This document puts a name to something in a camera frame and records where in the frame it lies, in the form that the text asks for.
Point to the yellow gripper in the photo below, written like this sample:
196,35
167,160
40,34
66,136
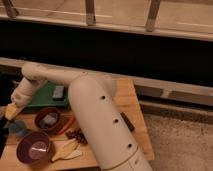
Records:
12,110

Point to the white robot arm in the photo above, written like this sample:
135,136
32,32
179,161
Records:
91,100

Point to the green cutting board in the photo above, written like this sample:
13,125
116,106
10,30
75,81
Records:
43,98

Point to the brown bowl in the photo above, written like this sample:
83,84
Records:
42,113

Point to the grey object in bowl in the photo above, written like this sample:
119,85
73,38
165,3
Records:
48,121

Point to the grey rectangular block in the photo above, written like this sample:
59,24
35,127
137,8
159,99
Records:
58,92

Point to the dark red grapes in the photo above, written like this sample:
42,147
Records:
78,135

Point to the wooden table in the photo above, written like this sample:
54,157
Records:
126,101

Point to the dark brown bar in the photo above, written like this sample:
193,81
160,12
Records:
128,122

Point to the grey carpet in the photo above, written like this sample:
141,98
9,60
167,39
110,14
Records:
180,145

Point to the wooden railing post left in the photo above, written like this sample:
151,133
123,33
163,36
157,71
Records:
11,11

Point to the wooden railing post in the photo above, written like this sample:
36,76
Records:
152,15
90,12
11,11

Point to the wooden railing post middle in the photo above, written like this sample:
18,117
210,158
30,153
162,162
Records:
90,12

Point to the wooden railing post right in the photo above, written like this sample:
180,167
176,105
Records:
152,15

